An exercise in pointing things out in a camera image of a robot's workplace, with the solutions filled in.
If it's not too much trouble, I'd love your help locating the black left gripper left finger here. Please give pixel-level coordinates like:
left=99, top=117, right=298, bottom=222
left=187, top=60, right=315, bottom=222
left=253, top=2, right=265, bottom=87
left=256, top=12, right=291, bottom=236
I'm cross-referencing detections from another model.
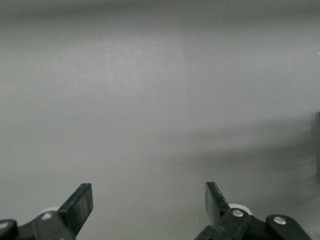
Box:
left=0, top=183, right=94, bottom=240

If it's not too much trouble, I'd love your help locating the dark grey table mat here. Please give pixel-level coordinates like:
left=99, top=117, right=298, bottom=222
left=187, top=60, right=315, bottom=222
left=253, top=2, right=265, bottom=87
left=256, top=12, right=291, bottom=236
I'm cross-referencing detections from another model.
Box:
left=0, top=0, right=320, bottom=240

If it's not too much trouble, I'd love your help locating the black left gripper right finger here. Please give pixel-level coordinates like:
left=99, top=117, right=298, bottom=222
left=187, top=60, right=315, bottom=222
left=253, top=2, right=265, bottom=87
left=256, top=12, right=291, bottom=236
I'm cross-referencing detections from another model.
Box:
left=194, top=181, right=312, bottom=240

